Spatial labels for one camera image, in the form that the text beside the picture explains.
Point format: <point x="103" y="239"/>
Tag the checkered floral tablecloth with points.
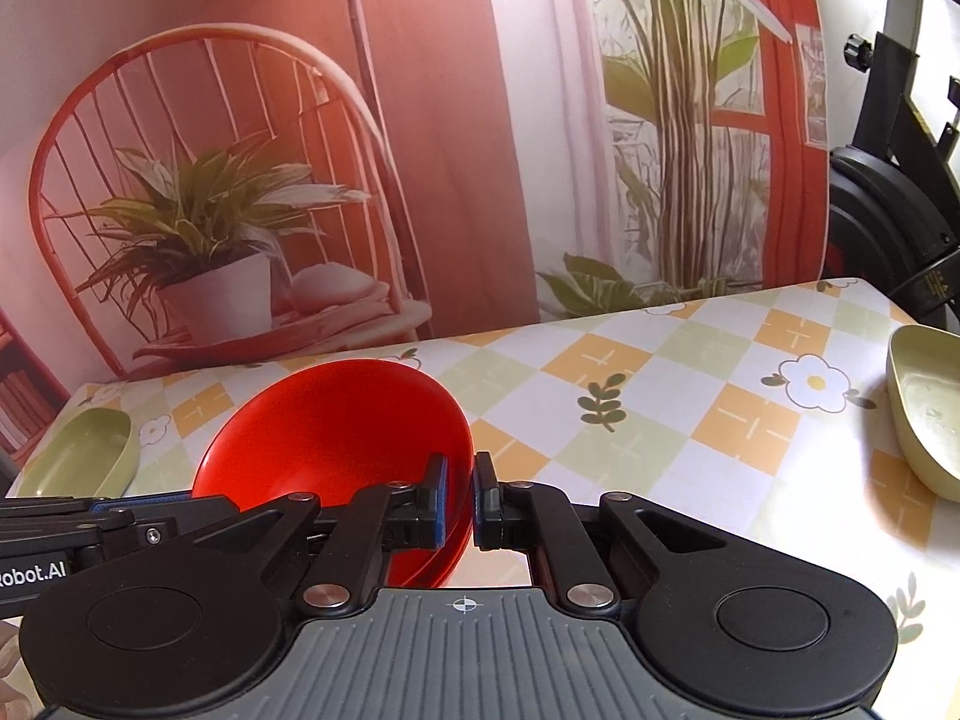
<point x="768" y="415"/>

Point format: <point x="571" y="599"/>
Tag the red bowl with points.
<point x="338" y="427"/>

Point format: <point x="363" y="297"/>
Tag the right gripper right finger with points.
<point x="542" y="523"/>

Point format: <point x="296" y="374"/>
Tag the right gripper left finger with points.
<point x="353" y="544"/>

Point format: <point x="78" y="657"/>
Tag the printed room backdrop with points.
<point x="190" y="183"/>

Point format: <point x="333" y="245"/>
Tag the green square plate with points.
<point x="926" y="404"/>
<point x="95" y="454"/>

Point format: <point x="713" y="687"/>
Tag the black exercise bike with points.
<point x="893" y="200"/>

